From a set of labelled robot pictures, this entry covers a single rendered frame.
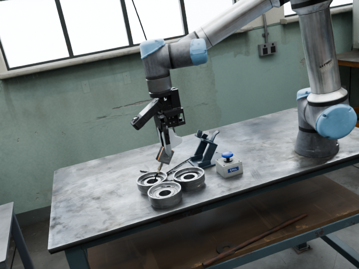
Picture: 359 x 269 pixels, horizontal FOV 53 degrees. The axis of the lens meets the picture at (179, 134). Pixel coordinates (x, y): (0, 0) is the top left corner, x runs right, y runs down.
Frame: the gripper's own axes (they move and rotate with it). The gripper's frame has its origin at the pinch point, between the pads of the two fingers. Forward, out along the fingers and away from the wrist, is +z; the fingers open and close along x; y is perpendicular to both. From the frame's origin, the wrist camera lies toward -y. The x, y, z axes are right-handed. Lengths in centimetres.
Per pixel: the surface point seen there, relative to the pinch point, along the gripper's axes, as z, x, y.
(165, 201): 10.2, -12.4, -6.0
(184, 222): 38.1, 15.9, 5.8
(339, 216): 39, -14, 57
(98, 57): -20, 151, 3
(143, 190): 10.7, -0.1, -9.7
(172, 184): 9.8, -4.1, -1.0
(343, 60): 16, 120, 185
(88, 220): 13.0, -3.5, -28.9
